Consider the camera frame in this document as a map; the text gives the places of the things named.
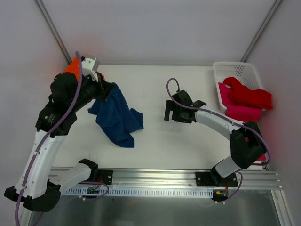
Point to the pink t shirt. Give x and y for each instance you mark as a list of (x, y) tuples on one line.
[(240, 113)]

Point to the white plastic basket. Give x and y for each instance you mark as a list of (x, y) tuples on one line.
[(246, 73)]

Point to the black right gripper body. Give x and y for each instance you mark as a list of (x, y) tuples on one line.
[(173, 111)]

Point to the white slotted cable duct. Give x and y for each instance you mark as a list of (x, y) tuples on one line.
[(141, 192)]

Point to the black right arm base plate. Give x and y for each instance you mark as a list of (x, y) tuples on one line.
[(207, 179)]

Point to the right corner metal profile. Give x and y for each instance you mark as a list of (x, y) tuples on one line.
[(261, 29)]

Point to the red t shirt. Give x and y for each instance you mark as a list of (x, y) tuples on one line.
[(241, 95)]

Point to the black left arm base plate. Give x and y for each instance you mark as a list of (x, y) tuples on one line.
[(104, 176)]

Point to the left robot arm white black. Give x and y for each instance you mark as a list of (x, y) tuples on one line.
[(35, 190)]

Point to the left corner metal profile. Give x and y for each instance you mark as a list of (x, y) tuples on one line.
[(53, 30)]

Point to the blue printed t shirt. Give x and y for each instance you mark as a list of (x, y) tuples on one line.
[(116, 119)]

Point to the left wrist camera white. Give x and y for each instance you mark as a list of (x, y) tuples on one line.
[(89, 66)]

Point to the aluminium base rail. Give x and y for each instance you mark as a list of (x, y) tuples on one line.
[(186, 178)]

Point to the corner metal profile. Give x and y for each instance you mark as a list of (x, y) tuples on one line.
[(53, 30), (261, 29)]

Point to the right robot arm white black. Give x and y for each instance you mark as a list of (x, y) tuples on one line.
[(246, 143)]

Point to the orange folded t shirt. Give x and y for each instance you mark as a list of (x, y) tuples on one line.
[(73, 67)]

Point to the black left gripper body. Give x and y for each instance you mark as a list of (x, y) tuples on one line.
[(103, 87)]

